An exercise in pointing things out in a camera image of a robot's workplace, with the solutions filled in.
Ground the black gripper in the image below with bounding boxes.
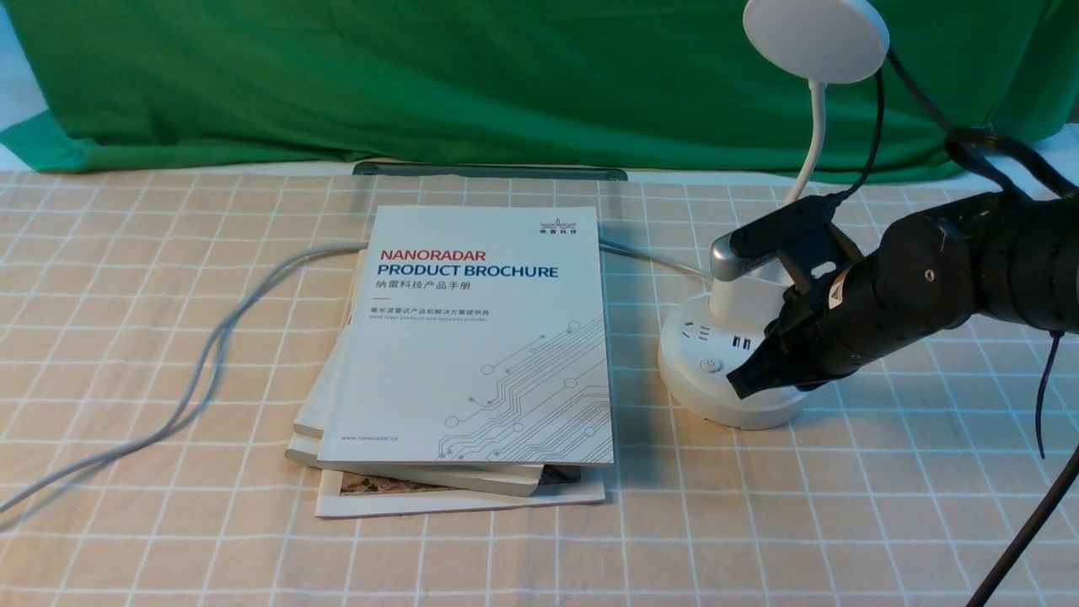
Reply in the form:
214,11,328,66
726,212,976,400

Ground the white desk lamp with sockets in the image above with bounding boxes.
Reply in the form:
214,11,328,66
658,1,890,430

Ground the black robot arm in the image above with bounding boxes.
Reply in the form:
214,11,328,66
727,192,1078,399

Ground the dark flat bar under backdrop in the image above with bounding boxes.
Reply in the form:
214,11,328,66
352,161,629,183

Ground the white Nanoradar product brochure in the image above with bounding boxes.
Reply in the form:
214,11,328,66
319,205,615,466

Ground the bottom magazine with photo cover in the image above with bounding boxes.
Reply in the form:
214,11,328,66
314,465,606,519

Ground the checkered beige tablecloth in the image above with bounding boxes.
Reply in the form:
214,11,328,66
1,173,1076,606

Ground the green backdrop cloth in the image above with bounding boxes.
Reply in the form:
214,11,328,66
3,1,1076,176

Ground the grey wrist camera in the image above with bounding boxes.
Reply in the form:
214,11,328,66
709,195,839,282

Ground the black camera cable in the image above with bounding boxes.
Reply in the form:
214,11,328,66
822,67,886,205

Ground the black hanging arm cable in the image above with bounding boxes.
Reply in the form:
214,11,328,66
885,49,1079,607

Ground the grey lamp power cable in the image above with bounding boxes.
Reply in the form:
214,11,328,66
0,239,716,518

